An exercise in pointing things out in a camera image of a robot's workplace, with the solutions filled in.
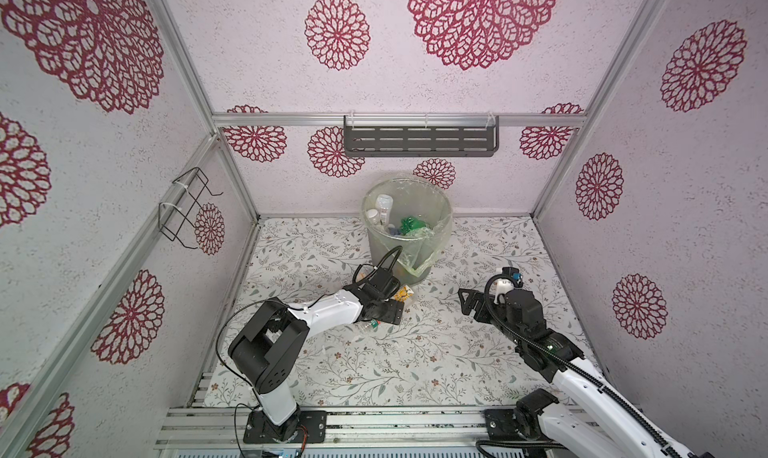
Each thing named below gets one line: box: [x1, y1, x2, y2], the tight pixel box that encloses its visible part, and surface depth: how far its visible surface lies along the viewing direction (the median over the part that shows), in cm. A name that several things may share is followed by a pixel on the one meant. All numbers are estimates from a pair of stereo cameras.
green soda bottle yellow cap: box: [399, 216, 427, 236], surface depth 89 cm
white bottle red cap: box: [376, 194, 394, 228], surface depth 94 cm
